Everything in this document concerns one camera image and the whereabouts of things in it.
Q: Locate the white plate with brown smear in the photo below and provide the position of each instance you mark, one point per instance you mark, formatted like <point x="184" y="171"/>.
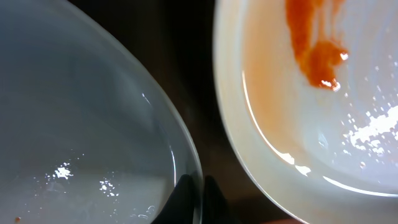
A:
<point x="87" y="134"/>

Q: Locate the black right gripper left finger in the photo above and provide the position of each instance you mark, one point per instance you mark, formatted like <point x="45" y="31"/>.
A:
<point x="180" y="205"/>

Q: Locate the large dark brown tray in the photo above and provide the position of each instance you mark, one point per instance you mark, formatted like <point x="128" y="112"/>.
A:
<point x="173" y="40"/>

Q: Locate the white plate with red sauce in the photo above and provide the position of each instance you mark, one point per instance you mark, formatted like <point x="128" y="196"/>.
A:
<point x="307" y="91"/>

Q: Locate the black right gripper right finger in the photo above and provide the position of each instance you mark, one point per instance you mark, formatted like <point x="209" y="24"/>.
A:
<point x="215" y="206"/>

